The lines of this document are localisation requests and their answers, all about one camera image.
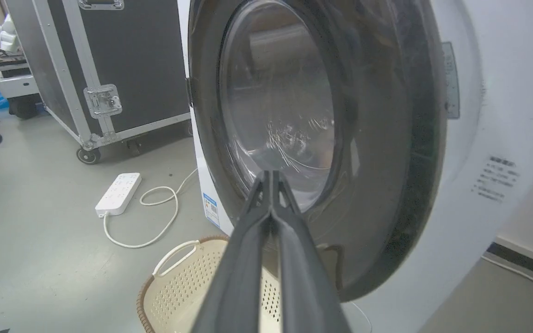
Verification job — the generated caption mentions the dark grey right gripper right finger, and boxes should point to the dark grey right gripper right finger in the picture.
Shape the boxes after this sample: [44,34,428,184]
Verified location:
[272,170,351,333]

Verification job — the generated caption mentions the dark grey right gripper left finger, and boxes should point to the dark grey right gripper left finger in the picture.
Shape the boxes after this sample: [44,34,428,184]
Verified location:
[192,170,273,333]

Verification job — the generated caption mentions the round dark washing machine door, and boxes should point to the round dark washing machine door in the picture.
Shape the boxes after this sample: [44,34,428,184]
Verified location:
[187,0,448,303]

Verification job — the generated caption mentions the white washing machine body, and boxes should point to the white washing machine body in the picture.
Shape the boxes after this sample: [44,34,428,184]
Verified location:
[177,0,533,333]

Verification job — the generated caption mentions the cream plastic laundry basket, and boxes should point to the cream plastic laundry basket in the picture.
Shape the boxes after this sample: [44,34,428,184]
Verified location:
[136,234,282,333]

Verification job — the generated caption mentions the black flight case with wheels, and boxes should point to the black flight case with wheels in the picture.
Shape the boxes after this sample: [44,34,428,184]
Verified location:
[4,0,193,165]

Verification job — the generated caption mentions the white cart with equipment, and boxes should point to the white cart with equipment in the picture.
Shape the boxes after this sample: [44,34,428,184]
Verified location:
[0,14,41,120]

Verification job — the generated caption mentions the white power strip with cord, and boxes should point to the white power strip with cord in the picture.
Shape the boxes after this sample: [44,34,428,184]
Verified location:
[103,167,199,249]

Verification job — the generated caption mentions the thin white cable along wall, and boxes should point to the thin white cable along wall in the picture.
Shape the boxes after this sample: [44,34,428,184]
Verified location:
[481,255,533,299]

